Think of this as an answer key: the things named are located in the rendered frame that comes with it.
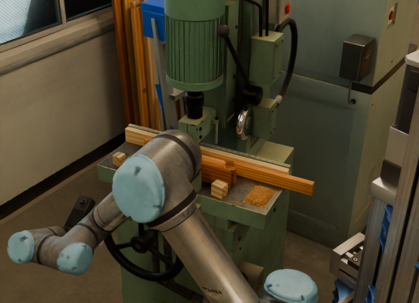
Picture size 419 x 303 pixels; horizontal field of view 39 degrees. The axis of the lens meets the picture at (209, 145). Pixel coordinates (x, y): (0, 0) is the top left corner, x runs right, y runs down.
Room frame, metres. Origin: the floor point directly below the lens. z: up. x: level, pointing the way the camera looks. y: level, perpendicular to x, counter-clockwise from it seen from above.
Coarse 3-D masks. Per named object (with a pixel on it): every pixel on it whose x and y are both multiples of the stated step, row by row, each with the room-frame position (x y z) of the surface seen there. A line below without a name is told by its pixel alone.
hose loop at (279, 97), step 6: (288, 18) 2.00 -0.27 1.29; (282, 24) 1.94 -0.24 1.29; (288, 24) 2.03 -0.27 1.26; (294, 24) 2.06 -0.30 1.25; (276, 30) 1.91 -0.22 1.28; (294, 30) 2.09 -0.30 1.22; (294, 36) 2.11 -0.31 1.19; (294, 42) 2.12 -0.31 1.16; (294, 48) 2.13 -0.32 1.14; (294, 54) 2.13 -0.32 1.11; (294, 60) 2.13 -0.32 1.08; (288, 66) 2.13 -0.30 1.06; (288, 72) 2.12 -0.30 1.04; (288, 78) 2.11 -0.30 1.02; (282, 84) 2.10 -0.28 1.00; (288, 84) 2.10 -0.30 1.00; (282, 90) 2.07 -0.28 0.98; (276, 96) 2.06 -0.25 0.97; (282, 96) 2.06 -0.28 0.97
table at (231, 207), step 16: (128, 144) 1.79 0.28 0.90; (112, 160) 1.69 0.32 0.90; (112, 176) 1.63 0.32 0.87; (240, 176) 1.60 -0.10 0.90; (208, 192) 1.51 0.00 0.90; (240, 192) 1.51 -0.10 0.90; (288, 192) 1.58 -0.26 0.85; (208, 208) 1.48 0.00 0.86; (224, 208) 1.46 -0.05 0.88; (240, 208) 1.43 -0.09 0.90; (256, 208) 1.43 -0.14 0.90; (272, 208) 1.45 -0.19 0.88; (256, 224) 1.41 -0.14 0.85
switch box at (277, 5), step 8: (264, 0) 1.88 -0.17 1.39; (272, 0) 1.87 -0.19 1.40; (280, 0) 1.86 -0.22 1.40; (288, 0) 1.91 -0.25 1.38; (264, 8) 1.88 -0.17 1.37; (272, 8) 1.87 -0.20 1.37; (280, 8) 1.86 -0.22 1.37; (264, 16) 1.88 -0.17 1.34; (272, 16) 1.87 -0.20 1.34; (280, 16) 1.86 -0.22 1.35; (288, 16) 1.93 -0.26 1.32
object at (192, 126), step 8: (208, 112) 1.72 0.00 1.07; (184, 120) 1.66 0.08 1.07; (192, 120) 1.66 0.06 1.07; (200, 120) 1.66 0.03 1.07; (208, 120) 1.70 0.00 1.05; (184, 128) 1.64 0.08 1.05; (192, 128) 1.63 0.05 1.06; (200, 128) 1.64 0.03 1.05; (208, 128) 1.70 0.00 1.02; (192, 136) 1.63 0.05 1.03; (200, 136) 1.64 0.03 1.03
